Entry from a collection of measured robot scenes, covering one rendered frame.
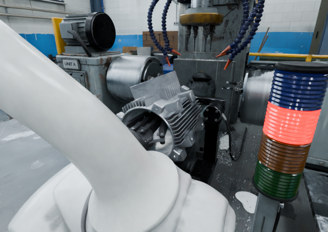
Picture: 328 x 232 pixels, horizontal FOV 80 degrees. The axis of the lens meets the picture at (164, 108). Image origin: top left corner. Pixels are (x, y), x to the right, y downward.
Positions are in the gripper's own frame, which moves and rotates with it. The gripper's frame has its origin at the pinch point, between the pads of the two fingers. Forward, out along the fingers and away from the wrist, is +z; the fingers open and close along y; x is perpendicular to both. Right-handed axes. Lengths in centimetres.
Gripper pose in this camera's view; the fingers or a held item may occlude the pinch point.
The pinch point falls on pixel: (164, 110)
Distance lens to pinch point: 57.3
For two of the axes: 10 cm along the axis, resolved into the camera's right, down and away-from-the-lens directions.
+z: 4.3, -4.3, 7.9
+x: 0.6, 8.9, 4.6
